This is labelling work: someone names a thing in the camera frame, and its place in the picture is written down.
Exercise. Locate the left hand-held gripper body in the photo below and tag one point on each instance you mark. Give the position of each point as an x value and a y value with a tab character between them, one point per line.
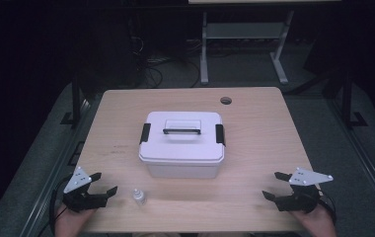
80	199

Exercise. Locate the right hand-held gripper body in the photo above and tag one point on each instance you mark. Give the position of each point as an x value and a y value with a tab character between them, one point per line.
302	199

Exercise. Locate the white plastic storage box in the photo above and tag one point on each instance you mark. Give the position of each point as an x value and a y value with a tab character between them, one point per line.
182	171

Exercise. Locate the person's left hand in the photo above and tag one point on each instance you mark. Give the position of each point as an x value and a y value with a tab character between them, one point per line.
73	222

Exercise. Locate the person's right hand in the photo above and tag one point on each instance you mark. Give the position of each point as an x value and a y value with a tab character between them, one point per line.
318	222

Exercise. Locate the black metal stand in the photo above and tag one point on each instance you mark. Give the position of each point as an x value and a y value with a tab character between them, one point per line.
346	98
76	98

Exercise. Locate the black rail bracket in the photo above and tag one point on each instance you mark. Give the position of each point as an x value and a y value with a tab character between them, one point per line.
76	153

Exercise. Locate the grey metal rail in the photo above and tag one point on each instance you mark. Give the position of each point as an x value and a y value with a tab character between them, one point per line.
49	187
364	164

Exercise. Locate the grey metal-frame table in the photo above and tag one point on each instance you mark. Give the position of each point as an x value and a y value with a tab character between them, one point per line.
241	30

